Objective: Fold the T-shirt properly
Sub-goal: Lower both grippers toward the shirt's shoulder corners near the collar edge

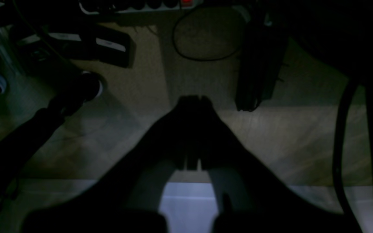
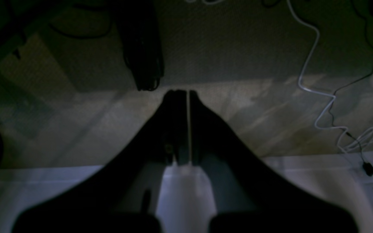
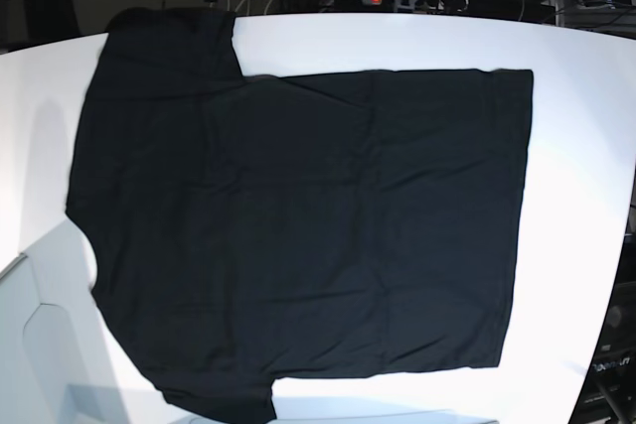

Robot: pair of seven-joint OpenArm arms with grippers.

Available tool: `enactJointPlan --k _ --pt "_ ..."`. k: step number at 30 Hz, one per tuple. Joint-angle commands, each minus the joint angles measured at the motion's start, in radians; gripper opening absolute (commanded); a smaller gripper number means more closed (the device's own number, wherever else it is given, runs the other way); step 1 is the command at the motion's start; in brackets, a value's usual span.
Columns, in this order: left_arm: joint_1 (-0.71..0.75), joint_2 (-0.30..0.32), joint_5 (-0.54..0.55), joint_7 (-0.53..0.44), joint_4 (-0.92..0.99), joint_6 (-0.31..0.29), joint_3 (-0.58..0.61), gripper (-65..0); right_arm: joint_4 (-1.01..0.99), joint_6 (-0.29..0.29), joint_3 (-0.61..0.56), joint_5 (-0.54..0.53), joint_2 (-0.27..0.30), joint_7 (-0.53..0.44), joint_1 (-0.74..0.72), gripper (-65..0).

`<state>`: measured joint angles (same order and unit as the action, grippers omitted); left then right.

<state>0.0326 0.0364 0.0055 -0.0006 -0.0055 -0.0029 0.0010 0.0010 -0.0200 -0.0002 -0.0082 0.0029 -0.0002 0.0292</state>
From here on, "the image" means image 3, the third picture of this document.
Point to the black T-shirt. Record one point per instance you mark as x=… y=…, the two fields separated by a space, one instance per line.
x=335 y=225

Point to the black equipment box with lettering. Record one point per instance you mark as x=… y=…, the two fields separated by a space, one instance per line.
x=608 y=392

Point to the black power strip red switch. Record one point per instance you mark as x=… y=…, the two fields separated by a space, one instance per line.
x=442 y=7

